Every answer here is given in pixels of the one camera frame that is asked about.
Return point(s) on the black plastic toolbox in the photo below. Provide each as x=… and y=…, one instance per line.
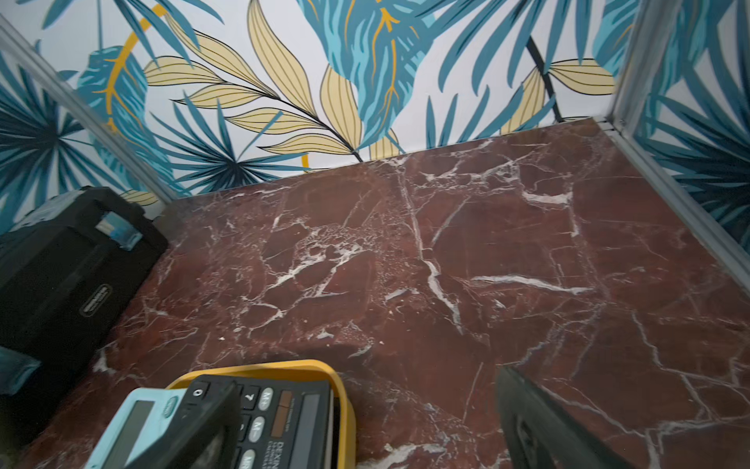
x=68, y=271

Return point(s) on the black upside-down calculator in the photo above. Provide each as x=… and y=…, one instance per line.
x=281, y=423

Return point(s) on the right aluminium corner post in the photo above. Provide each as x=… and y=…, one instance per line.
x=649, y=40

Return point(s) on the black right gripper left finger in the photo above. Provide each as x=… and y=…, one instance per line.
x=206, y=438

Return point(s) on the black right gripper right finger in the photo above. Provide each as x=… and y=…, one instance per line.
x=541, y=434

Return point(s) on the yellow plastic tray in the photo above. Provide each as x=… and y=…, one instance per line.
x=299, y=371

